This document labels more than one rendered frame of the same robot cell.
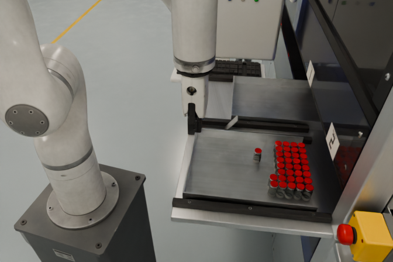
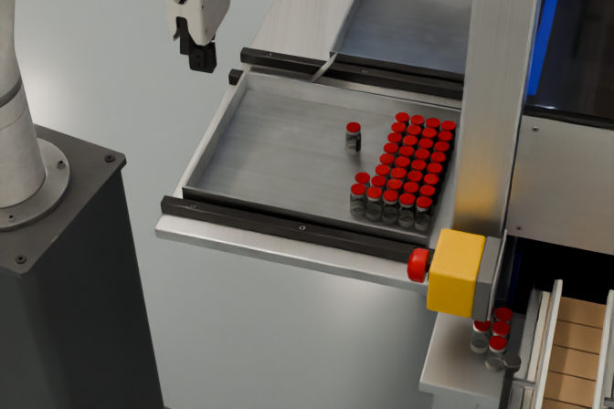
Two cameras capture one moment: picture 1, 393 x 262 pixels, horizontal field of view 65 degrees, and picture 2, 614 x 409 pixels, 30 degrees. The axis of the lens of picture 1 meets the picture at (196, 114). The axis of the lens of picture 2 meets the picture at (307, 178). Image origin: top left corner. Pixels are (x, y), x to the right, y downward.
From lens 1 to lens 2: 79 cm
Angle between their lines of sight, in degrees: 10
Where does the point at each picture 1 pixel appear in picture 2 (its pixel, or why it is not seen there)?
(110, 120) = (108, 47)
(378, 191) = (480, 197)
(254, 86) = not seen: outside the picture
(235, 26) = not seen: outside the picture
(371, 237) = (442, 265)
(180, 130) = not seen: hidden behind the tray
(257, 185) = (335, 193)
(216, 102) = (313, 19)
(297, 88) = not seen: hidden behind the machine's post
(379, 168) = (466, 152)
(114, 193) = (60, 181)
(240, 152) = (325, 131)
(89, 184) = (11, 150)
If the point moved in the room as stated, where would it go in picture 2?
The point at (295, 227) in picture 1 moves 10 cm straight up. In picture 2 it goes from (378, 270) to (380, 217)
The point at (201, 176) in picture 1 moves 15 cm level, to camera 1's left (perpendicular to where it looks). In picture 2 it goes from (231, 167) to (130, 157)
